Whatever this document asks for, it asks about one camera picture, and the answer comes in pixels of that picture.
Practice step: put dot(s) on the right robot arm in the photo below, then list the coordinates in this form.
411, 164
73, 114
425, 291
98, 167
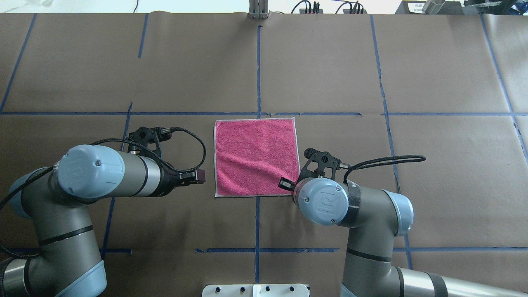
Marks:
374, 219

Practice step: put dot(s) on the aluminium frame post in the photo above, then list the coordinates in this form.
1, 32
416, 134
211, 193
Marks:
258, 9

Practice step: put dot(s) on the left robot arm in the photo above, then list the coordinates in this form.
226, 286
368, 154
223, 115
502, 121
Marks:
69, 263

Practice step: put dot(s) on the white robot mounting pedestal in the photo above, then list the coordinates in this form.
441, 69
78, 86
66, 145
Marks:
257, 290

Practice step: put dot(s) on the pink towel white edge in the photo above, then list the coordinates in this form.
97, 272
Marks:
251, 156

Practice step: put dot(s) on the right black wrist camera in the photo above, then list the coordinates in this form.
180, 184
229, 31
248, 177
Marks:
321, 164

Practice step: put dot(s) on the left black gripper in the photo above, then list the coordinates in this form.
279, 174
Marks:
168, 183

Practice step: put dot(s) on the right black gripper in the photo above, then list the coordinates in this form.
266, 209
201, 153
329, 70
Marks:
285, 183

